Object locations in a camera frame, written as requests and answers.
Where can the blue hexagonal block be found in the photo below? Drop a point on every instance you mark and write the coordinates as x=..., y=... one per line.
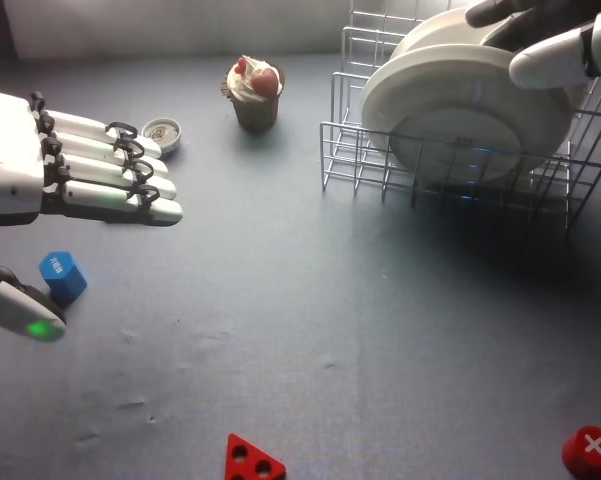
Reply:
x=62, y=277

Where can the white plate with leaf print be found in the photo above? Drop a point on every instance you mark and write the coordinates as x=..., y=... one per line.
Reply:
x=430, y=100
x=430, y=30

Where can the small green sauce cup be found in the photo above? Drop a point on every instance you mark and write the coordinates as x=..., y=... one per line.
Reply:
x=162, y=131

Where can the red cylinder with white cross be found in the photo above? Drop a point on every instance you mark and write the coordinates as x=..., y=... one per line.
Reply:
x=587, y=452

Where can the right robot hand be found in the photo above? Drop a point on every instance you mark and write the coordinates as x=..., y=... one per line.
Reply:
x=550, y=65

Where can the red triangle block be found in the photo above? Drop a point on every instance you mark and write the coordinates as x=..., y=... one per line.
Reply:
x=252, y=460

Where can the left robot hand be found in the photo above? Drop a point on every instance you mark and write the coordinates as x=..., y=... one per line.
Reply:
x=10, y=160

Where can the toy cupcake with strawberry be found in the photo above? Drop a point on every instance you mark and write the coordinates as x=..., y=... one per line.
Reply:
x=255, y=95

